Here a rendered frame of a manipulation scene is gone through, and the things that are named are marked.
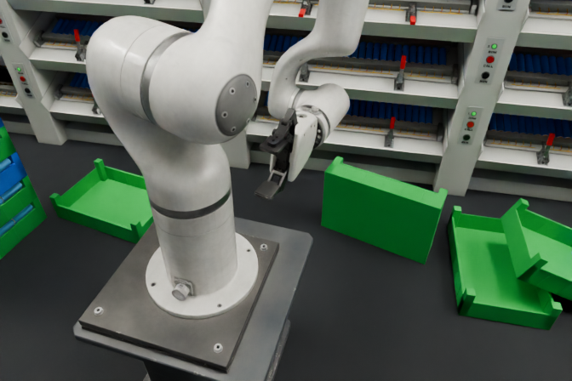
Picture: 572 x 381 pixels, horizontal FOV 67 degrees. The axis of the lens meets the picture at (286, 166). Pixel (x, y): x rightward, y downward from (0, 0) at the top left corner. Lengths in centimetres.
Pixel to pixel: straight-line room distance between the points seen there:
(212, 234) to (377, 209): 60
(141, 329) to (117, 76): 39
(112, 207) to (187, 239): 80
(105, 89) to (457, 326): 90
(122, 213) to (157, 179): 80
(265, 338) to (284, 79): 48
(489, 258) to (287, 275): 66
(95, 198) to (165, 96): 102
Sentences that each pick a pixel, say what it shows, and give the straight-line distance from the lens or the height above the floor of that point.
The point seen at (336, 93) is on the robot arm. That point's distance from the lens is 91.
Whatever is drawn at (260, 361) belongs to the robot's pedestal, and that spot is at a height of 28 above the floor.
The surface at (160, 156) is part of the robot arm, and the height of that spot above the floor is 57.
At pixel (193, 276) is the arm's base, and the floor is 36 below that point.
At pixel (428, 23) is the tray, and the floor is 53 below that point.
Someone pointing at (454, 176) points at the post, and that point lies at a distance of 142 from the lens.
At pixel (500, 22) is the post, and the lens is 120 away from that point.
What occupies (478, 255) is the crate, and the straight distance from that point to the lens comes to 130.
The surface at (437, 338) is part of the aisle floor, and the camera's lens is 111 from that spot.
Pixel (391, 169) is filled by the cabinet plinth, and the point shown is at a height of 4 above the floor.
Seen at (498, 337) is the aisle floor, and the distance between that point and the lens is 116.
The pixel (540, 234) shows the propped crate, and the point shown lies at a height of 7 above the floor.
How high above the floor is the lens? 90
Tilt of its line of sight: 38 degrees down
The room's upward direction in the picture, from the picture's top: straight up
